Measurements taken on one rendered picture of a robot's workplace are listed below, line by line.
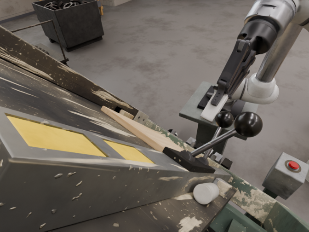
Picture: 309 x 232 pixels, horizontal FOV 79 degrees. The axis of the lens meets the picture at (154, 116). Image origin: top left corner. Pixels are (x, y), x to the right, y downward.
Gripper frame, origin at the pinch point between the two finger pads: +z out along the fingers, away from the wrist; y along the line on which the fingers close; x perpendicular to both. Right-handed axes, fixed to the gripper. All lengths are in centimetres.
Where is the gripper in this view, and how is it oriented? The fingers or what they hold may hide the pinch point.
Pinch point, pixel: (214, 106)
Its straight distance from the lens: 44.5
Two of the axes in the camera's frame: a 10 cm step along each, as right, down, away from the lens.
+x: 7.3, 4.4, -5.1
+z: -5.2, 8.5, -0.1
